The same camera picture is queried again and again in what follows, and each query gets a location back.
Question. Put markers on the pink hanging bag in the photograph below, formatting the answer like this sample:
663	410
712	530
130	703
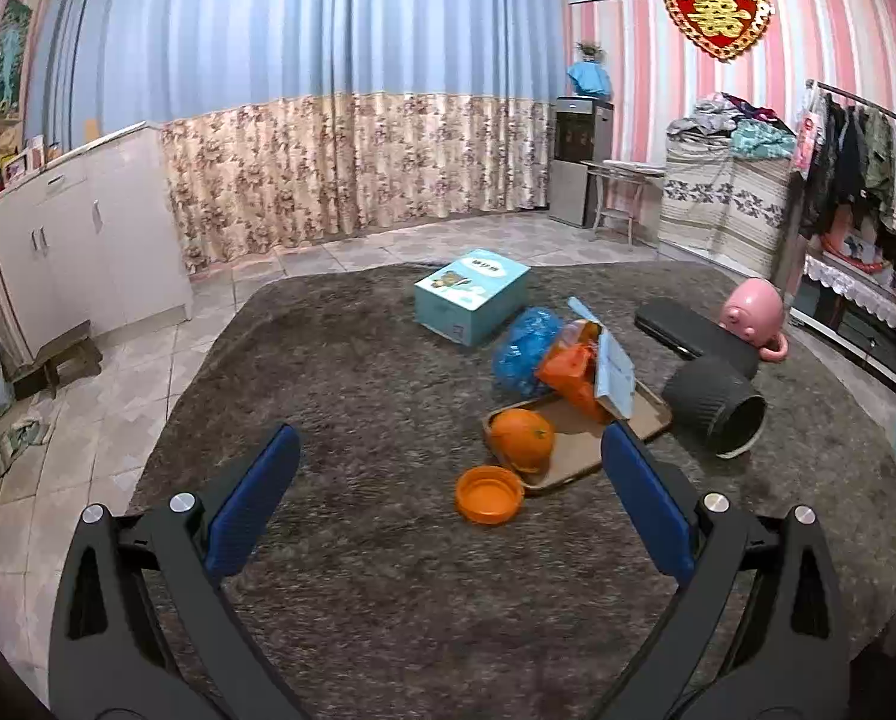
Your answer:
808	135

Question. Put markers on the white cabinet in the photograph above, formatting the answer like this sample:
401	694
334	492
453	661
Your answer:
88	240

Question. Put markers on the brown phone case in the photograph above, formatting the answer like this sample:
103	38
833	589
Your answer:
579	442

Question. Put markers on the small picture frame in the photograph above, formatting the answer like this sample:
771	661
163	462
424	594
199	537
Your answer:
17	163

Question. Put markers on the orange plastic lid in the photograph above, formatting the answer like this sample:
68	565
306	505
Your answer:
489	495

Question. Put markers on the small folding table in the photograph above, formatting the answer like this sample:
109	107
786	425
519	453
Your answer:
628	169

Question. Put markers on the blue plastic bag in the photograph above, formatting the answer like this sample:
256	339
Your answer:
523	352

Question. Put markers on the pile of clothes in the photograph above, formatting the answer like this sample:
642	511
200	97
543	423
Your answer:
748	135

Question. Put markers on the white lace cloth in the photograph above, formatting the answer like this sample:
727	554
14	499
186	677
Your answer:
860	292

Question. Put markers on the orange fruit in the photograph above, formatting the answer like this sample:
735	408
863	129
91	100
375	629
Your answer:
521	439

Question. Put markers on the red plastic basin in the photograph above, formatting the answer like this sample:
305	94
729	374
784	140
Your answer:
856	251

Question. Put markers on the teal cardboard box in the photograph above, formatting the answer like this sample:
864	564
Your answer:
467	292

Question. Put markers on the patterned cloth covered cabinet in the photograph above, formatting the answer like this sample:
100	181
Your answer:
718	202

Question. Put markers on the black zip case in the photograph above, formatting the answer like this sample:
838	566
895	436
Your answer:
680	326

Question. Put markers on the black ribbed cup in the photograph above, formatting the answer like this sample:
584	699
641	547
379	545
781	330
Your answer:
707	405

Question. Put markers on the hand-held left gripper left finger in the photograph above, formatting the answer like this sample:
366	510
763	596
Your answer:
257	495

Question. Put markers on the blue and floral curtain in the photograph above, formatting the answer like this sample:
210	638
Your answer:
305	90

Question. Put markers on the crumpled rag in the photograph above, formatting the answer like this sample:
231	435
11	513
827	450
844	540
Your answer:
17	446

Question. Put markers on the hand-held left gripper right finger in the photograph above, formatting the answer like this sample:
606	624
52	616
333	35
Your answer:
647	502

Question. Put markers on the small potted plant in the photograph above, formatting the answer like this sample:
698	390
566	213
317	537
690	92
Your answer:
590	52

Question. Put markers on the metal clothes rack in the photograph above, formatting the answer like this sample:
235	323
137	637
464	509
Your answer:
845	94

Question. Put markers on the teal wall poster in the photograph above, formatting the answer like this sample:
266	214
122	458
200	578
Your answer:
7	60

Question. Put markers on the low black cabinet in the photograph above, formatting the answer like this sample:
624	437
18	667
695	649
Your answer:
868	330

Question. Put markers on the small wooden stool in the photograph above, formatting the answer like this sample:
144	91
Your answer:
62	356

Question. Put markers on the blue cloth cover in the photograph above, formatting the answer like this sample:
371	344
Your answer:
589	80

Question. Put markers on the pink mug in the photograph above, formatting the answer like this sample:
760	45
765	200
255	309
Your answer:
752	311

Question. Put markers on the grey water dispenser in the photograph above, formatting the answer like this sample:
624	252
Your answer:
575	180

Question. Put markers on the orange plastic bag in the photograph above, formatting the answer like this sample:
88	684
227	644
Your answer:
568	375

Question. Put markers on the red heart wall decoration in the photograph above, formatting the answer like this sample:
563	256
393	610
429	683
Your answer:
718	11

